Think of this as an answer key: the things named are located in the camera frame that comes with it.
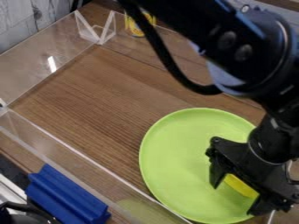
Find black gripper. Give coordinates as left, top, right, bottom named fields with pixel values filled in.
left=206, top=136, right=299, bottom=216

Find yellow toy banana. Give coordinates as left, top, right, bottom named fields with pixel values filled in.
left=225, top=174, right=259, bottom=200

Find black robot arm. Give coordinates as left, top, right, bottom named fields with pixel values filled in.
left=118, top=0, right=299, bottom=215

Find green plate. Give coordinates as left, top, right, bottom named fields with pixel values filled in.
left=139, top=108, right=255, bottom=224

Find blue plastic block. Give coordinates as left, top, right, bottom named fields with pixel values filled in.
left=26, top=164, right=111, bottom=224

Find yellow labelled can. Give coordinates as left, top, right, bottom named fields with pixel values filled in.
left=126, top=10, right=157, bottom=38

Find clear acrylic enclosure wall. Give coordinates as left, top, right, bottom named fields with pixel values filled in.
left=0, top=99, right=191, bottom=224

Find black cable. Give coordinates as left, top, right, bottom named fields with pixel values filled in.
left=0, top=200, right=60, bottom=224

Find clear acrylic corner bracket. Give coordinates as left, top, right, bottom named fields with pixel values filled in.
left=75, top=10, right=117, bottom=46

